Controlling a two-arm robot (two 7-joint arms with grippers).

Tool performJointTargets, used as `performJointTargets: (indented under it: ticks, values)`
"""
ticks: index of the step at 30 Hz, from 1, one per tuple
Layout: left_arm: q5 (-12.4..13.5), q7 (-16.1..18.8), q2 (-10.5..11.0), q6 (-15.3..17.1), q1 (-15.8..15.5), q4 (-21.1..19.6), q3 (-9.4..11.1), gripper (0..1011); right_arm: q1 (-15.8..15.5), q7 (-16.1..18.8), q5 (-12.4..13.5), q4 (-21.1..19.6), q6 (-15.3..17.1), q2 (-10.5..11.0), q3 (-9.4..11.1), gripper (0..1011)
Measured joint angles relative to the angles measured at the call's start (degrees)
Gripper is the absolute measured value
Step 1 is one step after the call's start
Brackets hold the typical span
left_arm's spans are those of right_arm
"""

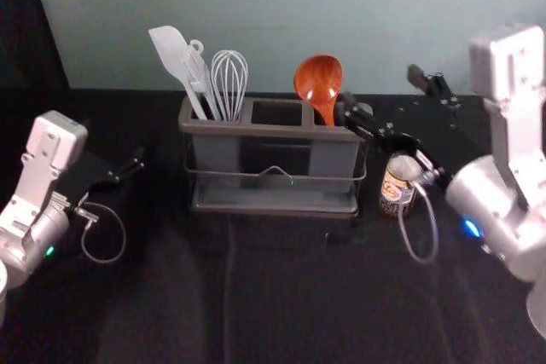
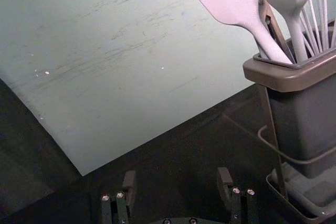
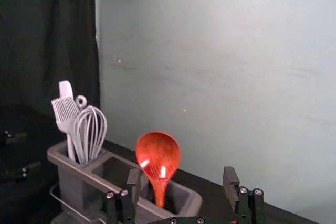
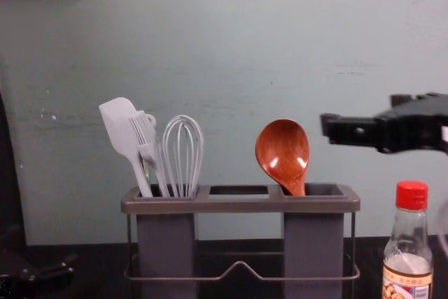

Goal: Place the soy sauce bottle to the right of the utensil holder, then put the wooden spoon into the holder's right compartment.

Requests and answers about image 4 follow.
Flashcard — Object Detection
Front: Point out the red bottle cap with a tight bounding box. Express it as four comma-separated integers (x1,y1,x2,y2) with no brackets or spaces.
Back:
395,180,429,211

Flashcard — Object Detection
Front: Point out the black table cloth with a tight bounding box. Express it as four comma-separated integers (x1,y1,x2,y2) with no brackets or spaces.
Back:
0,235,448,299

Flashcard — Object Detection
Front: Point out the clear glass seasoning bottle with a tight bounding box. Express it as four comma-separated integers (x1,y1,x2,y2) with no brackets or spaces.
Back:
381,204,435,299

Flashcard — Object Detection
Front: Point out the grey silicone whisk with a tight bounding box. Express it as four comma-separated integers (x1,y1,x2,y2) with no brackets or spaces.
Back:
161,114,206,198

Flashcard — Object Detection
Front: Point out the grey silicone spatula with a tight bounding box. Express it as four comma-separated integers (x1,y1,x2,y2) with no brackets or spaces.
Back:
98,97,155,198

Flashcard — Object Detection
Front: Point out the brown wooden ladle spoon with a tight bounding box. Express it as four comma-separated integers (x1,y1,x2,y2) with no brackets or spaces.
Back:
254,118,312,197

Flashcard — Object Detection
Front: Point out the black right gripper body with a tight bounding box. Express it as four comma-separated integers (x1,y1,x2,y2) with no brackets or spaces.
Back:
374,97,448,155

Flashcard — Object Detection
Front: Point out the grey metal utensil rack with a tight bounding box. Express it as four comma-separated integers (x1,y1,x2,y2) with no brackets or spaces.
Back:
120,183,361,299

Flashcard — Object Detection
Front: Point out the grey plastic utensil cup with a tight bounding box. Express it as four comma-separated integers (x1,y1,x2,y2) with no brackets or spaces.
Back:
281,182,346,299
135,189,201,299

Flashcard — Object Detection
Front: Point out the grey silicone basting brush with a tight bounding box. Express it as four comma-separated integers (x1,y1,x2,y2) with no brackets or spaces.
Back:
129,110,170,197

